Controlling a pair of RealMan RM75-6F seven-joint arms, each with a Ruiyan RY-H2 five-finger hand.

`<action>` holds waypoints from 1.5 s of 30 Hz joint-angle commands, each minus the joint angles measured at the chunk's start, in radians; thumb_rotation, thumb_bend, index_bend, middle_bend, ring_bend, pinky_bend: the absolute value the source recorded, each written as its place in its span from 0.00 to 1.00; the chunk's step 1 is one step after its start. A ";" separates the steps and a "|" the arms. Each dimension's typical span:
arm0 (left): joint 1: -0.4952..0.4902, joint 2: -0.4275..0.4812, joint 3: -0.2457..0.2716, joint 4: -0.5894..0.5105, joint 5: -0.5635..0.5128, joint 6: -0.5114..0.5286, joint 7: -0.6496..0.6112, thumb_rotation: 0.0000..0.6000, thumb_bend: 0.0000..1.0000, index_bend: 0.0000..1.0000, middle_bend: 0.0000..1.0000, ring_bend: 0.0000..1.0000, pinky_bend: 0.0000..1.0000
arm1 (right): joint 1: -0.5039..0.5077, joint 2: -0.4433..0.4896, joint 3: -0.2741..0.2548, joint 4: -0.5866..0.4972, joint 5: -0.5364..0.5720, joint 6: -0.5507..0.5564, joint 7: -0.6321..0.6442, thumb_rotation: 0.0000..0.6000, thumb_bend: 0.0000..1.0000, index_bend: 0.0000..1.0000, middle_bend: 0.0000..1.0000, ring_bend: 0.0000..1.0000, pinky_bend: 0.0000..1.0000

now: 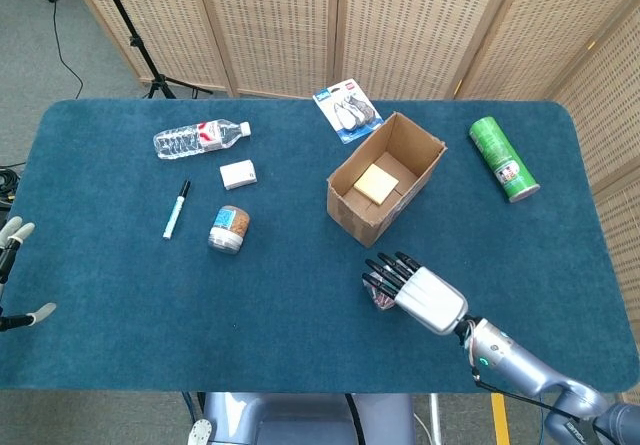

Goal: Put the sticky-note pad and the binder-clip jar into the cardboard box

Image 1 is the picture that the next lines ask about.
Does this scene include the yellow sticky note pad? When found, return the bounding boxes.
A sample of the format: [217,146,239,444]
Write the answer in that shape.
[353,163,400,204]

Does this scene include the blue felt table cover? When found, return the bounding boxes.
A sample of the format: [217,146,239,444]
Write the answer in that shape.
[0,97,640,395]

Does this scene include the grey black left robot hand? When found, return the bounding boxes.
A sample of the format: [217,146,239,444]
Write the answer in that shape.
[0,216,58,334]

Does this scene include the open brown cardboard box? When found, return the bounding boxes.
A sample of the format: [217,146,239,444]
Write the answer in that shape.
[326,111,448,249]

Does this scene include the green cylindrical can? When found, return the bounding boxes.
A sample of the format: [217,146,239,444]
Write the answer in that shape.
[468,116,542,204]

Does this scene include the grey robot torso base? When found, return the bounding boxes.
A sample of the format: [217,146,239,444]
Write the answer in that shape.
[187,392,416,445]

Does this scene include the bundle of black cables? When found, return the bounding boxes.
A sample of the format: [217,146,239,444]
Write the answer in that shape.
[0,162,24,211]

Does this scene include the small white rectangular box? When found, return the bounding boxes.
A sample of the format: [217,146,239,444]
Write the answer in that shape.
[219,159,259,191]

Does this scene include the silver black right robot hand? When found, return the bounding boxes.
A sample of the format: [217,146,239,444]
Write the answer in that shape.
[361,251,470,336]

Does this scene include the black tripod stand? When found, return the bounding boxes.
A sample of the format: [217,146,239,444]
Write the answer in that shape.
[93,0,214,100]

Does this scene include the clear plastic water bottle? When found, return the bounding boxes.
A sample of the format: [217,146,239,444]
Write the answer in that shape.
[152,119,252,161]

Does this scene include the blue blister pack of hooks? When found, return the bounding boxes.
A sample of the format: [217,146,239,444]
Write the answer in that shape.
[312,79,385,145]

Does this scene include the white marker with black cap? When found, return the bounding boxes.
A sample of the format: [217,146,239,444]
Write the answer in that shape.
[162,179,192,240]

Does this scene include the thin black floor cable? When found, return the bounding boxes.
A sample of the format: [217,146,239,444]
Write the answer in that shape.
[42,0,85,100]

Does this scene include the small clear jar orange contents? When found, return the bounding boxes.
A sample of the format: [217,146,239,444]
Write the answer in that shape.
[207,205,251,255]

